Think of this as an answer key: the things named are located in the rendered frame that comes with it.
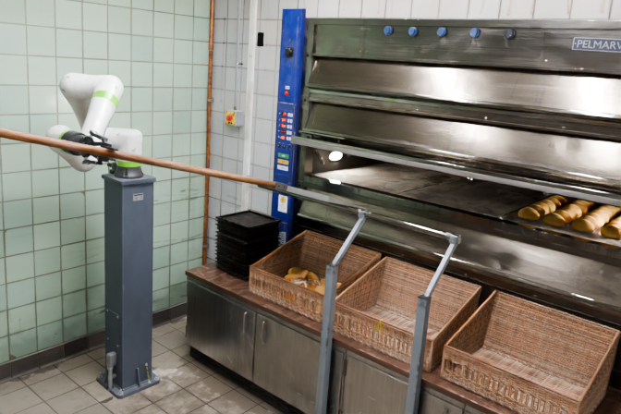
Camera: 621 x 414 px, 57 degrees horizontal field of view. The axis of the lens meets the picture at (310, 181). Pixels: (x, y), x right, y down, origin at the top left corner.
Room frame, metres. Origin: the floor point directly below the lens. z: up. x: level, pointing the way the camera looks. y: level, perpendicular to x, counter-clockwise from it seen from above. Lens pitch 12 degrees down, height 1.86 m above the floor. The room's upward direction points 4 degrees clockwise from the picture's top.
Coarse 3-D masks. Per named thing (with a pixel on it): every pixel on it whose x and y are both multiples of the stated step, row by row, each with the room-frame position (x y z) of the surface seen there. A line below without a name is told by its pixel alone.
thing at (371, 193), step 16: (304, 176) 3.37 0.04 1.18; (352, 192) 3.13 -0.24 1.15; (368, 192) 3.07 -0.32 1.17; (384, 192) 3.04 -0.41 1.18; (416, 208) 2.87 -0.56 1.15; (432, 208) 2.81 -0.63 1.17; (448, 208) 2.78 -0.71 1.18; (480, 224) 2.65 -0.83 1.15; (496, 224) 2.60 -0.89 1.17; (512, 224) 2.56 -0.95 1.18; (544, 240) 2.45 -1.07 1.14; (560, 240) 2.41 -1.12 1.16; (576, 240) 2.37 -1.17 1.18; (592, 240) 2.37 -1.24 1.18; (608, 256) 2.28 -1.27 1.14
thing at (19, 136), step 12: (0, 132) 1.71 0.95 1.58; (12, 132) 1.74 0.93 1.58; (24, 132) 1.77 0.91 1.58; (48, 144) 1.82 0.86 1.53; (60, 144) 1.85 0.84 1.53; (72, 144) 1.89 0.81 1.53; (84, 144) 1.93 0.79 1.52; (108, 156) 2.00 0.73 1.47; (120, 156) 2.03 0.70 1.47; (132, 156) 2.07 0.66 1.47; (144, 156) 2.12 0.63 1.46; (180, 168) 2.24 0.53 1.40; (192, 168) 2.29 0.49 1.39; (204, 168) 2.35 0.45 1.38; (240, 180) 2.51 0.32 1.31; (252, 180) 2.56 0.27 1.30; (264, 180) 2.64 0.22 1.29
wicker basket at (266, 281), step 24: (312, 240) 3.26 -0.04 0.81; (336, 240) 3.16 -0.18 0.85; (264, 264) 3.05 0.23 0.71; (288, 264) 3.20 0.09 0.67; (312, 264) 3.21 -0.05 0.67; (360, 264) 3.02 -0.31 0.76; (264, 288) 2.89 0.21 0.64; (288, 288) 2.78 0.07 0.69; (336, 288) 2.68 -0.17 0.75; (312, 312) 2.67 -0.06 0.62
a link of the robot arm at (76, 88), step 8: (64, 80) 2.58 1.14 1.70; (72, 80) 2.58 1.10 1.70; (80, 80) 2.58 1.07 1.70; (88, 80) 2.59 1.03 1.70; (64, 88) 2.57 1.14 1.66; (72, 88) 2.57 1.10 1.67; (80, 88) 2.57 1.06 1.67; (88, 88) 2.58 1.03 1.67; (64, 96) 2.62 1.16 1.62; (72, 96) 2.59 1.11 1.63; (80, 96) 2.59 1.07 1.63; (88, 96) 2.59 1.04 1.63; (72, 104) 2.64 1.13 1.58; (80, 104) 2.65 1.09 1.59; (88, 104) 2.68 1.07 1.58; (80, 112) 2.69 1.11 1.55; (80, 120) 2.74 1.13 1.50; (80, 128) 2.82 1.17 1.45; (104, 136) 2.86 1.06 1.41
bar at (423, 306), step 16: (288, 192) 2.94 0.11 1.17; (336, 208) 2.74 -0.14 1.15; (352, 208) 2.68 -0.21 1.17; (400, 224) 2.50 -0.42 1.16; (416, 224) 2.46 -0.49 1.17; (352, 240) 2.57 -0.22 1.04; (448, 240) 2.34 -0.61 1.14; (336, 256) 2.51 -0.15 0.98; (448, 256) 2.28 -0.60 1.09; (336, 272) 2.47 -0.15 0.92; (432, 288) 2.20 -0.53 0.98; (416, 320) 2.17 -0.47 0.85; (416, 336) 2.16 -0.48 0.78; (320, 352) 2.47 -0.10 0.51; (416, 352) 2.15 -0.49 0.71; (320, 368) 2.47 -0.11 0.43; (416, 368) 2.15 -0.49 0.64; (320, 384) 2.46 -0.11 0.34; (416, 384) 2.14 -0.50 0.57; (320, 400) 2.46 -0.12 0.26; (416, 400) 2.15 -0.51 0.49
